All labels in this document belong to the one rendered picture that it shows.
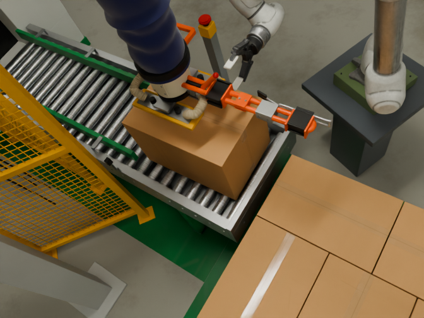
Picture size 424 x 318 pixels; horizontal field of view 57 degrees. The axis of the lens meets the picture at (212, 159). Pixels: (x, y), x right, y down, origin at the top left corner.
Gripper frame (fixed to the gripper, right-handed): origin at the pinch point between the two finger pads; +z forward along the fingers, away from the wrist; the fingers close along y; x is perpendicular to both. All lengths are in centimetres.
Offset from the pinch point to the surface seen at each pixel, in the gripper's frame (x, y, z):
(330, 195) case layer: -48, 68, 3
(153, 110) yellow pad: 30.3, 11.3, 22.0
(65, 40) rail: 174, 64, -26
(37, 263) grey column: 56, 43, 105
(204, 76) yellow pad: 18.3, 10.8, -3.3
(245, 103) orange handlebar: -12.2, -1.3, 9.6
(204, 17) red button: 45, 19, -42
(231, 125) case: 1.6, 27.7, 6.4
